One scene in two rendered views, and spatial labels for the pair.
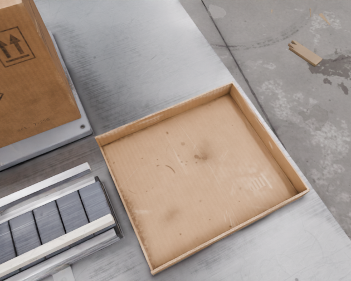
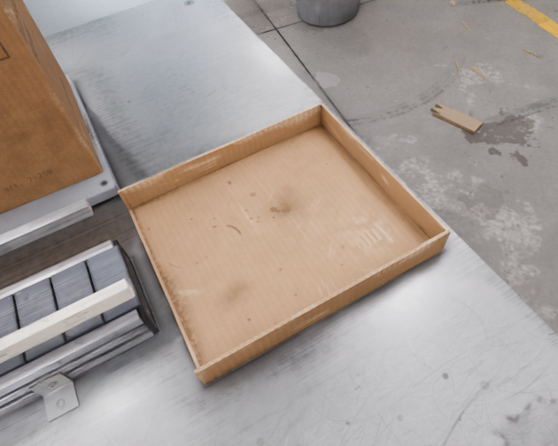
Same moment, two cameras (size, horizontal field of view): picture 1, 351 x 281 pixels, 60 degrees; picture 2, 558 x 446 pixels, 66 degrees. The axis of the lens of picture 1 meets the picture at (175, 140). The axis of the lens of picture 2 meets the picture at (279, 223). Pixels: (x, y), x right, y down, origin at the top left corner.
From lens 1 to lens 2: 0.16 m
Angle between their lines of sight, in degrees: 9
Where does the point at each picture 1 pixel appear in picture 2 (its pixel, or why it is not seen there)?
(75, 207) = (79, 283)
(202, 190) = (283, 255)
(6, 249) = not seen: outside the picture
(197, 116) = (274, 157)
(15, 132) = (1, 192)
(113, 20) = (158, 57)
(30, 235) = (5, 329)
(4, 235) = not seen: outside the picture
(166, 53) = (230, 86)
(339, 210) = not seen: hidden behind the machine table
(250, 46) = (377, 118)
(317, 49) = (474, 111)
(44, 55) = (22, 54)
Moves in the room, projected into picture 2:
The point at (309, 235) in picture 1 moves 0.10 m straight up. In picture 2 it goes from (460, 304) to (491, 256)
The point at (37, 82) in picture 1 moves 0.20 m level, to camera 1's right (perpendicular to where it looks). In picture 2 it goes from (20, 103) to (202, 87)
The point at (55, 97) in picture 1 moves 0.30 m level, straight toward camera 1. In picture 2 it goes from (55, 132) to (174, 319)
